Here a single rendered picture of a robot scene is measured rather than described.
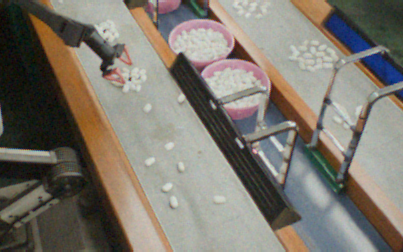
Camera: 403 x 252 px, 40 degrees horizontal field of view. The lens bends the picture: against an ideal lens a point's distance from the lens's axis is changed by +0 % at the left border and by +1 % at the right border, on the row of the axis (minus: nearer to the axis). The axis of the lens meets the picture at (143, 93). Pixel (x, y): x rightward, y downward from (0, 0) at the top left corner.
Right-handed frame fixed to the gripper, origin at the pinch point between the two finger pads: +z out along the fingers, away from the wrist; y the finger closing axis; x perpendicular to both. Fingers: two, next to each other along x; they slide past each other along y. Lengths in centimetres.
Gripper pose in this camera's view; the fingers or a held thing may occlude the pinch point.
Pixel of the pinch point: (126, 72)
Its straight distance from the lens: 194.1
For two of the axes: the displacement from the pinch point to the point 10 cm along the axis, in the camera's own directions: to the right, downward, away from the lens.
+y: -2.2, 7.0, -6.8
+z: 6.5, 6.3, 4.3
